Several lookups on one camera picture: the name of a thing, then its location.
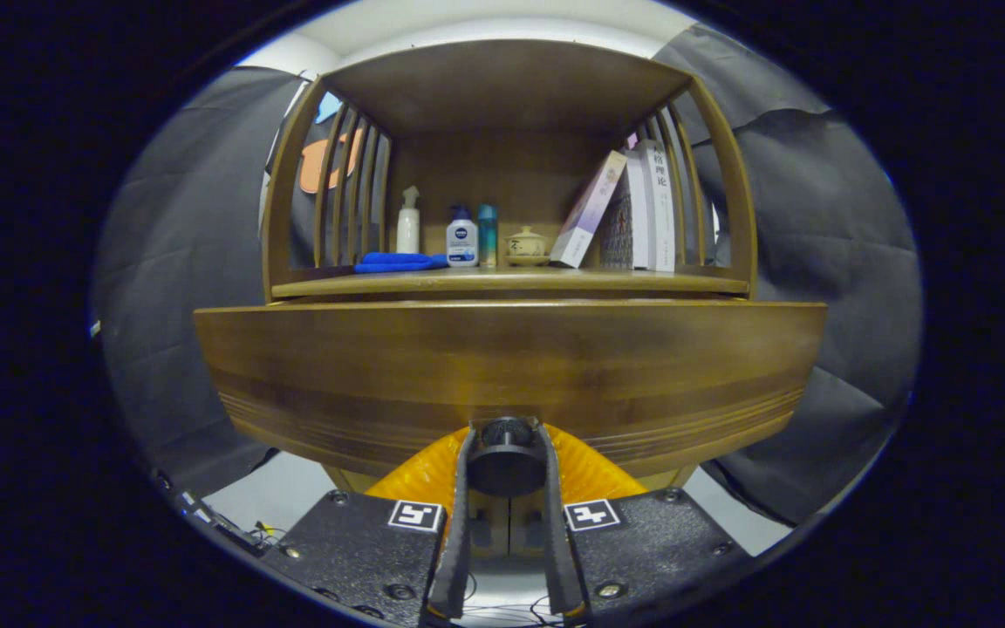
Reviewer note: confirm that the dark patterned book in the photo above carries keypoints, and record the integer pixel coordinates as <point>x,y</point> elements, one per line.
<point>616,231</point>

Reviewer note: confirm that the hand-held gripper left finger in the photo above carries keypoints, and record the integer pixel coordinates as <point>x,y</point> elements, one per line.
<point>363,549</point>

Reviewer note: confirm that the black drawer knob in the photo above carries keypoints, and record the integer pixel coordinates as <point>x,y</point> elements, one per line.
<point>507,467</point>

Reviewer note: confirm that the wooden drawer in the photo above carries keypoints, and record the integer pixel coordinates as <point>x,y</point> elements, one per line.
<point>511,366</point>

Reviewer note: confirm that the white lotion bottle blue cap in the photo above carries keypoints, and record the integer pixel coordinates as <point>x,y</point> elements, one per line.
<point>461,244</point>

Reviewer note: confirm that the white book with black lettering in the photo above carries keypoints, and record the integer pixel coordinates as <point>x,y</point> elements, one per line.
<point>661,209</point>

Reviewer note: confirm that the wooden countertop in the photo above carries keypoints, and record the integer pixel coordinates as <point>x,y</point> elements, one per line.
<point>511,281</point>

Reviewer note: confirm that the wooden cabinet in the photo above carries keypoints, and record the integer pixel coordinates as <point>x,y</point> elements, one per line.
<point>511,87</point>

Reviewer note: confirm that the beige lidded ceramic teacup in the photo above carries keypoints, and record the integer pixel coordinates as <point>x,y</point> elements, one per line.
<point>527,247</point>

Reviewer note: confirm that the wooden cabinet door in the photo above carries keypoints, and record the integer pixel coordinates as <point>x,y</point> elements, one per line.
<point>524,510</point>
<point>495,510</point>

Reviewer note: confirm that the white pump bottle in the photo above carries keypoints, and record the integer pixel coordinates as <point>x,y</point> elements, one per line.
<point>408,231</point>

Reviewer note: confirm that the teal slim bottle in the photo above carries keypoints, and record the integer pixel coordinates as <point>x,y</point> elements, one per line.
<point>488,237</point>

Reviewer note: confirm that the plain white book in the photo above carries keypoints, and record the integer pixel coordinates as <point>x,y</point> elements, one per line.
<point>639,214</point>

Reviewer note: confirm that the blue folded cloth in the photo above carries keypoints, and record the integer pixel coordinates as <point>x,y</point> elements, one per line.
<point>398,261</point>

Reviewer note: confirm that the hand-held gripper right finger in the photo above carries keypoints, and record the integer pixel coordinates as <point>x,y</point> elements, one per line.
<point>642,545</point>

